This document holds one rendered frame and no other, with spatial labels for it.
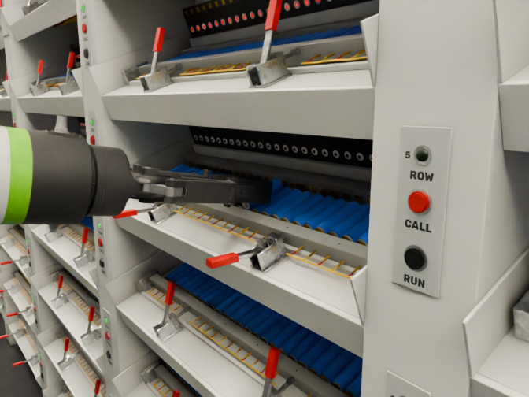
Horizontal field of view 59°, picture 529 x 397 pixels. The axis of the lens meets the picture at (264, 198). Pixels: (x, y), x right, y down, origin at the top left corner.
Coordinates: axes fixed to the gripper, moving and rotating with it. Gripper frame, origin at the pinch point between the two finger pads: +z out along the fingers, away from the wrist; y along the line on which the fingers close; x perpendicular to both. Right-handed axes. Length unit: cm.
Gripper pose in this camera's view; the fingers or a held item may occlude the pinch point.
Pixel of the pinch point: (241, 189)
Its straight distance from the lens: 61.1
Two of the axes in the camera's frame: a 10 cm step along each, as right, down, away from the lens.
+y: -6.1, -1.6, 7.8
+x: -1.3, 9.9, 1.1
